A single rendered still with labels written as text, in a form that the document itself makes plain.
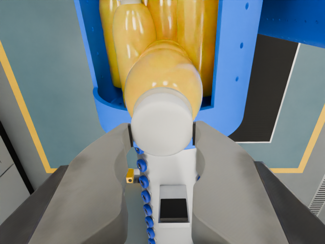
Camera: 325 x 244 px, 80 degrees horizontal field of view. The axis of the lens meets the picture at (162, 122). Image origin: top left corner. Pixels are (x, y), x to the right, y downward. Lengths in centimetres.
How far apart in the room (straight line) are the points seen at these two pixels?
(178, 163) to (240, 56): 50
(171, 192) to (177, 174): 7
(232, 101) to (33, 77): 167
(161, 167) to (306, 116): 152
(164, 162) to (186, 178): 11
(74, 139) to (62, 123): 18
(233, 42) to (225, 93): 6
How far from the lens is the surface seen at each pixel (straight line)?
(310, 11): 63
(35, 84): 185
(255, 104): 157
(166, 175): 75
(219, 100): 27
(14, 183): 233
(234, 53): 27
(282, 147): 209
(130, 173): 76
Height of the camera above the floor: 146
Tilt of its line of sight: 61 degrees down
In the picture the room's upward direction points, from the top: 177 degrees counter-clockwise
